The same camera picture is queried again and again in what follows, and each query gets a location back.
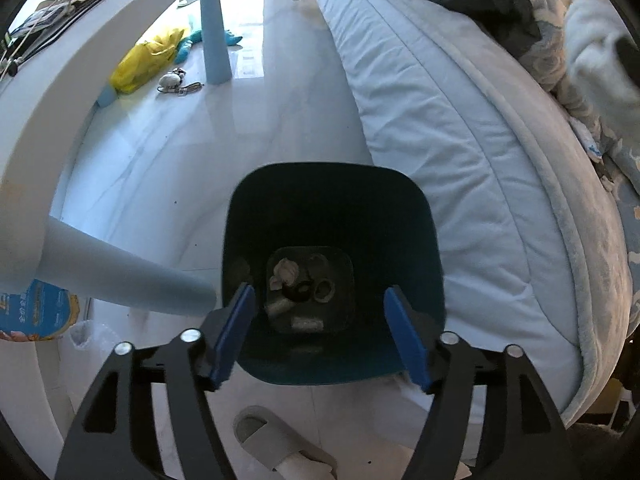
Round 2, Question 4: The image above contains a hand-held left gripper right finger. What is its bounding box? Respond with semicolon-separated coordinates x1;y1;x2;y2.
384;285;581;480

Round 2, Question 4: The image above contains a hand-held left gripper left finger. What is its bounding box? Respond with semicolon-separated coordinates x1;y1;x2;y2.
54;282;257;480

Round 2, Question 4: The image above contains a black ring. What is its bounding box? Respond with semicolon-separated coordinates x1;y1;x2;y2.
282;280;316;304

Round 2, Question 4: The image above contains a beige tissue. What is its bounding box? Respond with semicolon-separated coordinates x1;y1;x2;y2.
270;256;300;292

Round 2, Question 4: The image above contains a brown tape roll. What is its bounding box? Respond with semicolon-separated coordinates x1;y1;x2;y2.
312;280;337;305

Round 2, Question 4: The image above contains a dark teal trash bin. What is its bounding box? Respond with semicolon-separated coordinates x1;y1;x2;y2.
222;162;447;387

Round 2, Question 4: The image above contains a grey slipper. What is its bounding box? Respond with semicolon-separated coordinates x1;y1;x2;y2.
232;404;339;480

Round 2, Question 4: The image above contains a clear plastic bag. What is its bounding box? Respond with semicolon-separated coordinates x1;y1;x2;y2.
69;317;109;357

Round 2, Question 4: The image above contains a blue printed carton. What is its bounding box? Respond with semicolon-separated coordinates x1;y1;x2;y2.
0;279;81;344

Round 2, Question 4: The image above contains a bed mattress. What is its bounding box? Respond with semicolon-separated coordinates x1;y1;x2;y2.
285;0;635;427

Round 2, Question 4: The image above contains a white blue wrapper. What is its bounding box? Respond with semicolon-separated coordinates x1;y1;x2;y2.
579;119;602;162

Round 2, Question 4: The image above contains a light blue table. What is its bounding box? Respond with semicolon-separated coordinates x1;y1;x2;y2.
0;0;234;317

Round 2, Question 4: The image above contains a yellow plastic bag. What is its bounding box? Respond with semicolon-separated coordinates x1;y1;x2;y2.
108;27;186;95

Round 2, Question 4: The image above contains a blue toy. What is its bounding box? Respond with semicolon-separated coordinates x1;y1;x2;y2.
175;14;244;64

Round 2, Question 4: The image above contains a blue patterned blanket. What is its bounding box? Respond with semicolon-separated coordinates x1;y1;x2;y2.
320;0;640;323

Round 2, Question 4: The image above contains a white plush cloth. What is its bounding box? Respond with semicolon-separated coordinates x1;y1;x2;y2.
564;0;640;112

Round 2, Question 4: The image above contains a white pompom keychain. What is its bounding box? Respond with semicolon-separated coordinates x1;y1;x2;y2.
156;67;206;96

